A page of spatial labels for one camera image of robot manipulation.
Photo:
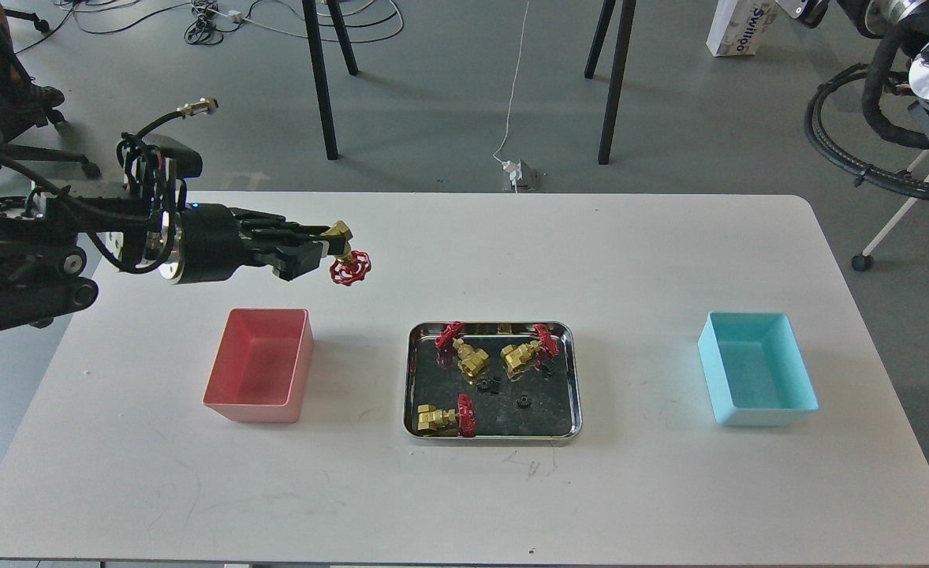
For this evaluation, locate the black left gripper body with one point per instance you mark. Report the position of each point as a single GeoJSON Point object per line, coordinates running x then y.
{"type": "Point", "coordinates": [210, 244]}

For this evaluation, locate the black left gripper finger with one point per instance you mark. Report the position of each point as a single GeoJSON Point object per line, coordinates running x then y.
{"type": "Point", "coordinates": [262, 226]}
{"type": "Point", "coordinates": [292, 261]}

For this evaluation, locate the brass valve red handle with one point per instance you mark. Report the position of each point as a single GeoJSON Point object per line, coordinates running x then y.
{"type": "Point", "coordinates": [452, 348]}
{"type": "Point", "coordinates": [430, 420]}
{"type": "Point", "coordinates": [349, 266]}
{"type": "Point", "coordinates": [518, 358]}

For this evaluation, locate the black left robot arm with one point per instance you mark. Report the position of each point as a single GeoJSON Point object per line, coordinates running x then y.
{"type": "Point", "coordinates": [147, 224]}

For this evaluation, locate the pink plastic box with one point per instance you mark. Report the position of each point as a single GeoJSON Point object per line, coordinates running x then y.
{"type": "Point", "coordinates": [262, 366]}

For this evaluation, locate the blue plastic box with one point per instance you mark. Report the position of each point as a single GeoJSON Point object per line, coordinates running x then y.
{"type": "Point", "coordinates": [754, 370]}

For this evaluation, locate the white cardboard box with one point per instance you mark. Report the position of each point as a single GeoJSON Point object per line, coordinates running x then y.
{"type": "Point", "coordinates": [738, 27]}

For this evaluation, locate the black stand leg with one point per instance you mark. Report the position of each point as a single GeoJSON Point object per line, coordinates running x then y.
{"type": "Point", "coordinates": [315, 43]}
{"type": "Point", "coordinates": [621, 51]}

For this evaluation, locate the metal tray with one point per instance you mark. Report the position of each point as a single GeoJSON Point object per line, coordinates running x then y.
{"type": "Point", "coordinates": [509, 381]}

